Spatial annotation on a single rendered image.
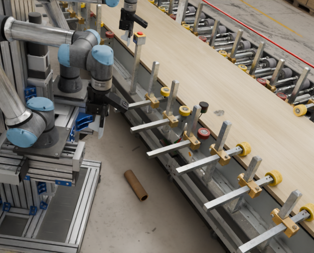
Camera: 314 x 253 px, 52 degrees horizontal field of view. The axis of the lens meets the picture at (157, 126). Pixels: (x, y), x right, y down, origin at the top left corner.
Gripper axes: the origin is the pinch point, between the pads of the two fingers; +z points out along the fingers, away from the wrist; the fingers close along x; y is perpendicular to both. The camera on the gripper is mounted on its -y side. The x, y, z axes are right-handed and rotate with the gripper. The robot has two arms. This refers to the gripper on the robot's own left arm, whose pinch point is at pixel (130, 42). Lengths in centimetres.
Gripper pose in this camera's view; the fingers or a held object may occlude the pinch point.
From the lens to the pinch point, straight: 205.1
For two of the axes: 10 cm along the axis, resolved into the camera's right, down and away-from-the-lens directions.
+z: -1.5, 7.6, 6.3
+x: -0.6, 6.3, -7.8
